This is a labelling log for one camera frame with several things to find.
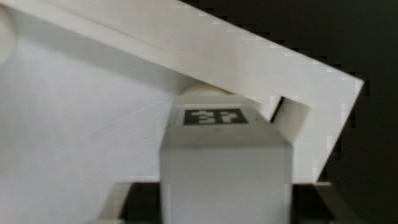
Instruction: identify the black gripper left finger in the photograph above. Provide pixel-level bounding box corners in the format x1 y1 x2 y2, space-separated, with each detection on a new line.
87 182 163 224

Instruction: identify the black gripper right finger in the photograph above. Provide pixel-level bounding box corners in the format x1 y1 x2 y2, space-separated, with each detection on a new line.
289 182 368 224

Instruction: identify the white square tabletop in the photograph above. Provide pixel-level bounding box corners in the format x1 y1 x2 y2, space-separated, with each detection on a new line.
0 0 312 224

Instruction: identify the white U-shaped obstacle fence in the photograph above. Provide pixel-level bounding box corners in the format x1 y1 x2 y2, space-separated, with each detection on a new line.
51 0 362 183

